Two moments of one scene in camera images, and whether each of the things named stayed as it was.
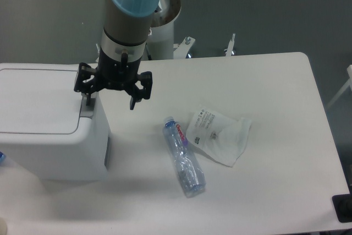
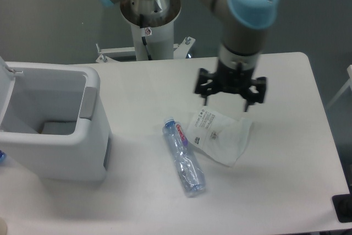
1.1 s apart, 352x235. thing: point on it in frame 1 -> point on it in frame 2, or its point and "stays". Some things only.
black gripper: [114, 75] -> [229, 80]
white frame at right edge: [348, 83] stays
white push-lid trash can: [46, 126] stays
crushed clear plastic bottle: [191, 173] stays
